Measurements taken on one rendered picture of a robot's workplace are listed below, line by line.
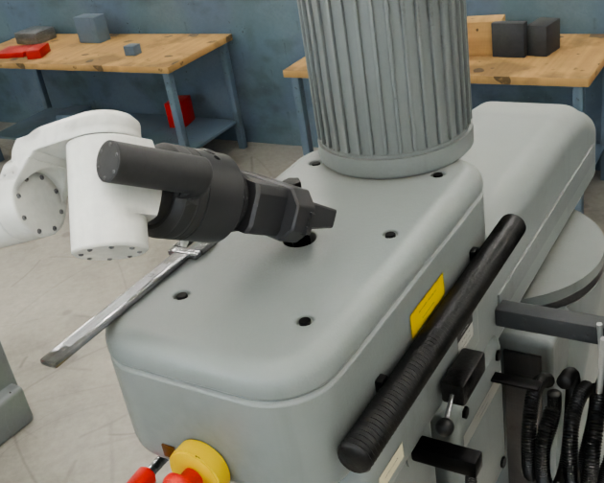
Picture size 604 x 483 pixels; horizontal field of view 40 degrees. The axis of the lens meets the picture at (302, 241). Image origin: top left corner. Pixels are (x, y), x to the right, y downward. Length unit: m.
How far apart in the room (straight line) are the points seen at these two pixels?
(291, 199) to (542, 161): 0.65
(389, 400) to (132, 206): 0.30
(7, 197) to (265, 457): 0.33
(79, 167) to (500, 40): 4.16
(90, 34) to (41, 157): 5.97
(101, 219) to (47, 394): 3.51
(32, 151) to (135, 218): 0.12
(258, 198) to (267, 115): 5.55
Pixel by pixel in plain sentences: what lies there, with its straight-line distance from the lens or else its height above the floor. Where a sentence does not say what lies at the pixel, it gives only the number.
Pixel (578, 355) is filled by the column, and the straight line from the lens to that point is 1.46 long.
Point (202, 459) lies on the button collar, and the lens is 0.80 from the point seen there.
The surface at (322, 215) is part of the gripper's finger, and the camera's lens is 0.86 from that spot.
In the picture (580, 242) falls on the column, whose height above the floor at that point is 1.56.
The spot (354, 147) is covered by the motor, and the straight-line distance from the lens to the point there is 1.00.
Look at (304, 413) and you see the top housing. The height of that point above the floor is 1.84.
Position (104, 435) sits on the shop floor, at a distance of 3.80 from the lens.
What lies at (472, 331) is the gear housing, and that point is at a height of 1.68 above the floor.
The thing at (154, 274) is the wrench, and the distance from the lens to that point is 0.87.
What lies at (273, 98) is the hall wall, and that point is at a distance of 6.24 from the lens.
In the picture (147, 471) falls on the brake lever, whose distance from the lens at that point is 0.92.
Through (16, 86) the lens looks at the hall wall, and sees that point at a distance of 8.15.
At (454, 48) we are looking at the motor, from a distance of 0.99.
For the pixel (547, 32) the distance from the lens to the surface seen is 4.72.
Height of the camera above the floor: 2.31
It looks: 28 degrees down
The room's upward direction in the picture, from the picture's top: 10 degrees counter-clockwise
